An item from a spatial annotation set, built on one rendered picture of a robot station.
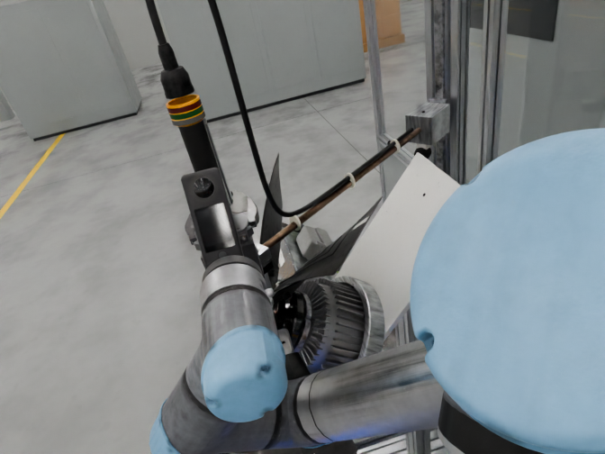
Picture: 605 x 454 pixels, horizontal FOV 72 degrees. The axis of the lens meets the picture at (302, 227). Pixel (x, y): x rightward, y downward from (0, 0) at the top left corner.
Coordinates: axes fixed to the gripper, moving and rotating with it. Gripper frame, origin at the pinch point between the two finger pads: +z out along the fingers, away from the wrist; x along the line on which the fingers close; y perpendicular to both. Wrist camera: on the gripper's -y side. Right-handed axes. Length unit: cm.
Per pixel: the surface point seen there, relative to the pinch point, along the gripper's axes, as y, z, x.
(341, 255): 8.1, -12.4, 14.7
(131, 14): 28, 1216, -171
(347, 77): 140, 557, 184
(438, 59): -2, 36, 55
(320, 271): 10.3, -11.9, 11.4
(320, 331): 35.0, 0.0, 10.2
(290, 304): 30.9, 5.6, 6.0
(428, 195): 18.0, 11.2, 39.8
